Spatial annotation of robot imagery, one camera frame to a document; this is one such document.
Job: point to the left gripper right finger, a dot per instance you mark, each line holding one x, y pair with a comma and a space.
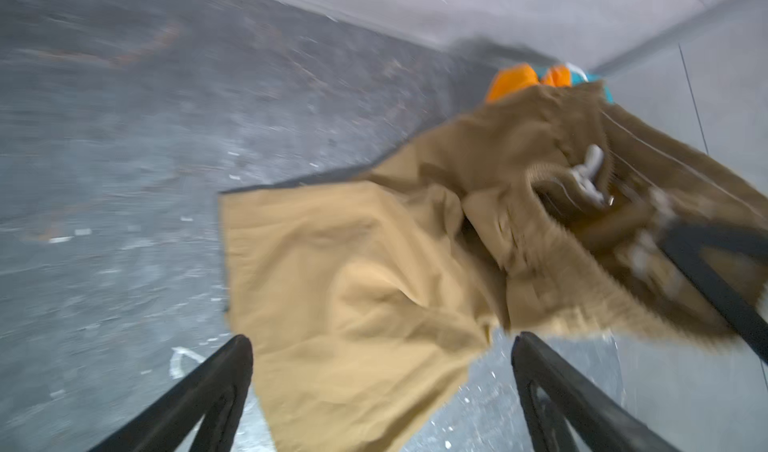
559, 403

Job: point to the khaki tan shorts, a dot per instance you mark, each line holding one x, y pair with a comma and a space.
366, 300

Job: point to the teal plastic basket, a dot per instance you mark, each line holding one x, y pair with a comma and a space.
587, 89

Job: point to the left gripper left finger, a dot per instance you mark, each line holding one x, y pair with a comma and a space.
210, 399

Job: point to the orange shorts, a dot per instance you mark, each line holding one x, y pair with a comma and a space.
519, 77

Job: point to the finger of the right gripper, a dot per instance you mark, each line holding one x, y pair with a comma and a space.
683, 244

